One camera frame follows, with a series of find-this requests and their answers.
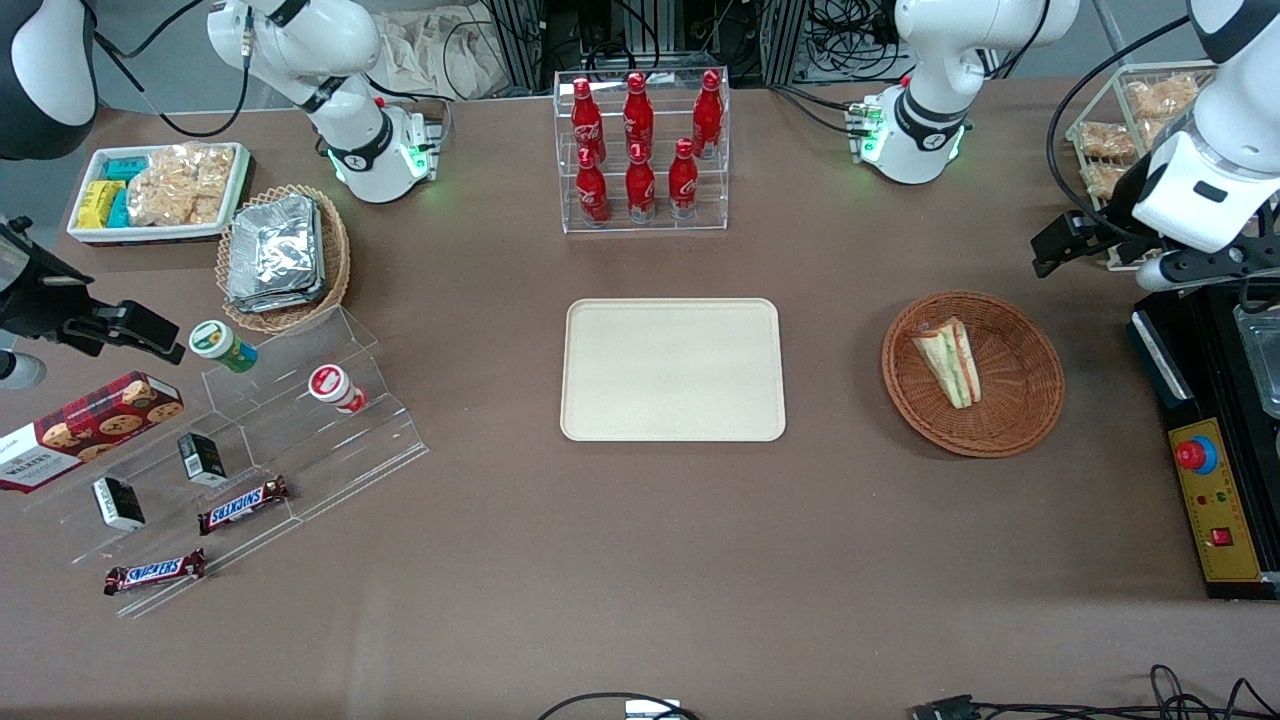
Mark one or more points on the grey metal pole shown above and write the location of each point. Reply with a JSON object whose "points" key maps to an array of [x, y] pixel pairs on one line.
{"points": [[1108, 22]]}

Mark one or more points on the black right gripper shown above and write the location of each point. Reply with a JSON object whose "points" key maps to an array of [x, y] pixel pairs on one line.
{"points": [[32, 296]]}

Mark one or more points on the green lidded snack cup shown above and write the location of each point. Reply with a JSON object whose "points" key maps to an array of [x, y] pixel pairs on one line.
{"points": [[222, 345]]}

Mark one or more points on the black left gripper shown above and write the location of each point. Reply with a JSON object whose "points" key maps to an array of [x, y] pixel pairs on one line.
{"points": [[1122, 212]]}

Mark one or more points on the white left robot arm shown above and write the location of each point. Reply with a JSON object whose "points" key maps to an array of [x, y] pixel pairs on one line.
{"points": [[930, 60]]}

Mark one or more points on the clear bag of fried snack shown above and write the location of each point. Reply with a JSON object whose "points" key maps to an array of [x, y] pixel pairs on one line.
{"points": [[1103, 180], [1105, 140], [1162, 97], [1152, 131]]}

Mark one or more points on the round brown wicker basket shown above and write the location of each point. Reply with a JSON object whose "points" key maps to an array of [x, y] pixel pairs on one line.
{"points": [[1015, 400]]}

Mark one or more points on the teal snack packet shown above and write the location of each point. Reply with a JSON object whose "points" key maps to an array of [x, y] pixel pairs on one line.
{"points": [[126, 169], [120, 210]]}

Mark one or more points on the clear bag of crackers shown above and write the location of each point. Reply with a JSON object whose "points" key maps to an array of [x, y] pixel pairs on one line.
{"points": [[180, 185]]}

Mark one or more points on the yellow snack packet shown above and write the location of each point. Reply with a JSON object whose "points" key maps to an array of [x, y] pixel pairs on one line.
{"points": [[98, 203]]}

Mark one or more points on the red cola bottle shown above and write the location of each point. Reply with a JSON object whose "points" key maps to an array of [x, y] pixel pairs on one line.
{"points": [[584, 120], [683, 182], [641, 188], [592, 192], [708, 115], [638, 115]]}

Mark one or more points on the silver foil pouch stack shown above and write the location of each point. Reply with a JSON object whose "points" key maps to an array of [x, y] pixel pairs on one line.
{"points": [[275, 250]]}

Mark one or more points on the brown Snickers bar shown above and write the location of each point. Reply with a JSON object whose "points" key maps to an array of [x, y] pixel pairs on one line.
{"points": [[243, 506], [153, 572]]}

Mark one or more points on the white plug connector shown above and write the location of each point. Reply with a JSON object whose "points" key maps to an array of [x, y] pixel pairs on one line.
{"points": [[652, 710]]}

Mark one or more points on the beige plastic tray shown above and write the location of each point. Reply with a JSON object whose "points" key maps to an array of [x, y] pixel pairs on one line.
{"points": [[672, 370]]}

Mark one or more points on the black control box yellow panel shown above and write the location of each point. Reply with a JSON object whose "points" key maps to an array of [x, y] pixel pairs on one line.
{"points": [[1215, 520]]}

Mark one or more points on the clear plastic container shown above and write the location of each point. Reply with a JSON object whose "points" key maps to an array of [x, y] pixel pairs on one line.
{"points": [[1262, 360]]}

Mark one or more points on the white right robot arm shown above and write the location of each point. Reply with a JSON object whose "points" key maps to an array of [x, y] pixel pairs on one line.
{"points": [[330, 60]]}

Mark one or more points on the triangle sandwich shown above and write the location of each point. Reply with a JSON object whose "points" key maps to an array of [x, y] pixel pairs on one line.
{"points": [[950, 362]]}

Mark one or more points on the red tartan cookie box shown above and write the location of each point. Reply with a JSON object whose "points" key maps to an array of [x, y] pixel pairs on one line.
{"points": [[90, 425]]}

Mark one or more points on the red lidded snack cup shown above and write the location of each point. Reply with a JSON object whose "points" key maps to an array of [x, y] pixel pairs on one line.
{"points": [[335, 388]]}

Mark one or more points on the white rectangular snack tray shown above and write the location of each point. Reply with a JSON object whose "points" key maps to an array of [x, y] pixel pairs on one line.
{"points": [[150, 232]]}

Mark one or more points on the oval wicker basket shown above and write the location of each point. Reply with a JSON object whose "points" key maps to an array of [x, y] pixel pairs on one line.
{"points": [[335, 260]]}

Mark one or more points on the red emergency stop button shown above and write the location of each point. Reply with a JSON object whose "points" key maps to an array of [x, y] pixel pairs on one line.
{"points": [[1193, 455]]}

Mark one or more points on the beige cloth bag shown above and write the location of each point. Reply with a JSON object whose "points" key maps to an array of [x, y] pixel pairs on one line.
{"points": [[440, 55]]}

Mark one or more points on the clear acrylic bottle rack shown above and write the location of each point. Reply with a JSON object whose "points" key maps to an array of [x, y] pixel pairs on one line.
{"points": [[660, 225]]}

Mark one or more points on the small black carton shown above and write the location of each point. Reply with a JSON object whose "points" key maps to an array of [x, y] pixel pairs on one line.
{"points": [[118, 503], [202, 458]]}

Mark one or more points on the clear acrylic stepped display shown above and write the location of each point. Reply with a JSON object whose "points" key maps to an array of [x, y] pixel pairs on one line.
{"points": [[330, 450]]}

